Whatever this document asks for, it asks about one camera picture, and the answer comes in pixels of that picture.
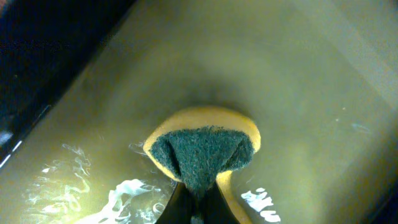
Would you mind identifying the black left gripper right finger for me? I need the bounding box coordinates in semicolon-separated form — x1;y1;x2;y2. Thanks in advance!
200;183;240;224

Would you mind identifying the yellow green sponge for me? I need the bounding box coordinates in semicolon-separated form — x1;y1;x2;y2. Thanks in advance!
143;106;261;224

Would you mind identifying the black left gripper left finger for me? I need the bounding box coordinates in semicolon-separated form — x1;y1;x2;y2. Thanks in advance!
155;183;193;224

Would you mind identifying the black tray with green liquid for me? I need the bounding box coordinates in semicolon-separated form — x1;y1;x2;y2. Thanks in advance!
1;1;397;223

